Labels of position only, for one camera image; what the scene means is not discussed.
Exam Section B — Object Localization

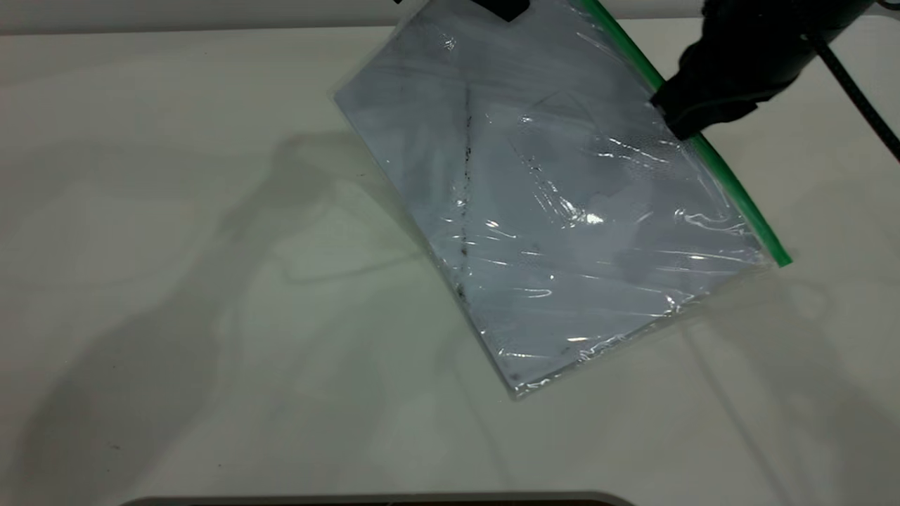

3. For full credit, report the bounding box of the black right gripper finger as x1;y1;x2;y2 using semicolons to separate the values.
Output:
650;74;759;141

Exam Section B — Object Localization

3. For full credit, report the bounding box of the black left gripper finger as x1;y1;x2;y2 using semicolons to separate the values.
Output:
472;0;530;22

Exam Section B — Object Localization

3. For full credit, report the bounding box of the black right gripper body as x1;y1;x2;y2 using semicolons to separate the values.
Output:
676;27;809;113

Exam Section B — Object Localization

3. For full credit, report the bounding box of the transparent zip bag green zipper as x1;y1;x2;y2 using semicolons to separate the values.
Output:
330;0;794;401

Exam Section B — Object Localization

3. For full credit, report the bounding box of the black braided cable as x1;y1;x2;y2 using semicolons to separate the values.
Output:
802;32;900;164

